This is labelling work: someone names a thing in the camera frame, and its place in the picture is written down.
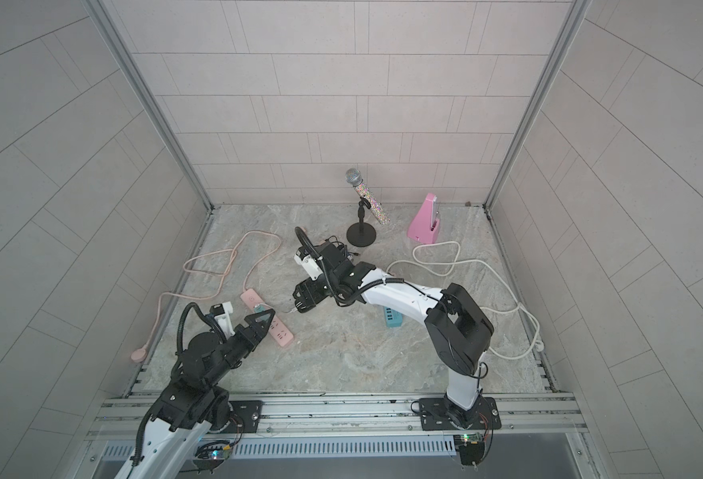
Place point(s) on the white vented cable duct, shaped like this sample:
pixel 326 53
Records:
pixel 344 447

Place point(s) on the teal power strip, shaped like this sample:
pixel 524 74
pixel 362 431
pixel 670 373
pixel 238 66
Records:
pixel 393 319

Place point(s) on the pink power strip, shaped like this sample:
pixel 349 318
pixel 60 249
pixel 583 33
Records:
pixel 277 329

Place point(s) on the right circuit board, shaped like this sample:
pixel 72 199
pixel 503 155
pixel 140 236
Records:
pixel 470 449

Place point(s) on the glitter microphone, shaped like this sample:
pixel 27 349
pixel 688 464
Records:
pixel 355 179

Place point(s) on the pink metronome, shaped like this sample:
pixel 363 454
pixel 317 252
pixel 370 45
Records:
pixel 425 226

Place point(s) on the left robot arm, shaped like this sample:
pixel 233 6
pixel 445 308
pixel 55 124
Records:
pixel 193 419

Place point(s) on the left circuit board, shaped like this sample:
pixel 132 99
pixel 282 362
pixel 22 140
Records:
pixel 212 455

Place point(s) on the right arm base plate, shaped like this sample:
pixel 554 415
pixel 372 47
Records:
pixel 440 414

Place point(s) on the aluminium mounting rail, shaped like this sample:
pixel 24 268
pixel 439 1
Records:
pixel 282 415

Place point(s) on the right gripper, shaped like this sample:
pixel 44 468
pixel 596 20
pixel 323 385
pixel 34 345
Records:
pixel 308 287

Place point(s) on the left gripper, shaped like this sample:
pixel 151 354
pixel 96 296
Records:
pixel 244 335

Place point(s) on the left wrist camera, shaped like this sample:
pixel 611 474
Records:
pixel 221 314

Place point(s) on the circuit board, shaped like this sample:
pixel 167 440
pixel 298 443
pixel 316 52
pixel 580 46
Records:
pixel 470 449
pixel 212 455

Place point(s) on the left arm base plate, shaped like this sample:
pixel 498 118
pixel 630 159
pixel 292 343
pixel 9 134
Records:
pixel 238 417

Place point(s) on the black microphone stand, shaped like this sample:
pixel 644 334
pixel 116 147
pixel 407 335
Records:
pixel 361 234

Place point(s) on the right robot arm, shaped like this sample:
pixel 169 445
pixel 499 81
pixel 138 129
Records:
pixel 460 332

